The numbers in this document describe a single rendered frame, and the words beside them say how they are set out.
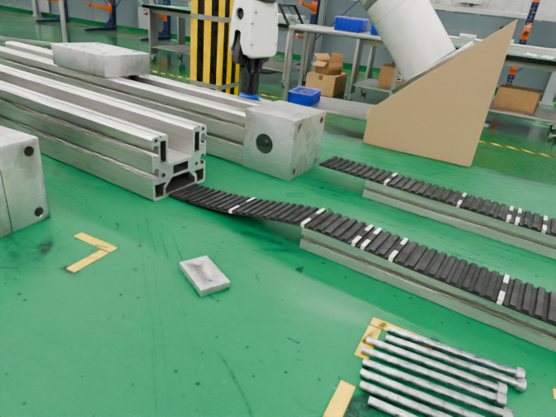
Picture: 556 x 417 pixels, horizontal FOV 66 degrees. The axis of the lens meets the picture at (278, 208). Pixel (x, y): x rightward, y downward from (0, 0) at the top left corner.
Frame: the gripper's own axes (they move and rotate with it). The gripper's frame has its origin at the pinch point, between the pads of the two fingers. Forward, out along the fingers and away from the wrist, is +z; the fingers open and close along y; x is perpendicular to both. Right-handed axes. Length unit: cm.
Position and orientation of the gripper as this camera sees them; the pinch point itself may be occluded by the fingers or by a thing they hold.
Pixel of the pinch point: (249, 83)
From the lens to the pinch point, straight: 88.4
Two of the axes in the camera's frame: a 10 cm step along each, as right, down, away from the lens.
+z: -1.0, 8.9, 4.4
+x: -8.4, -3.1, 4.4
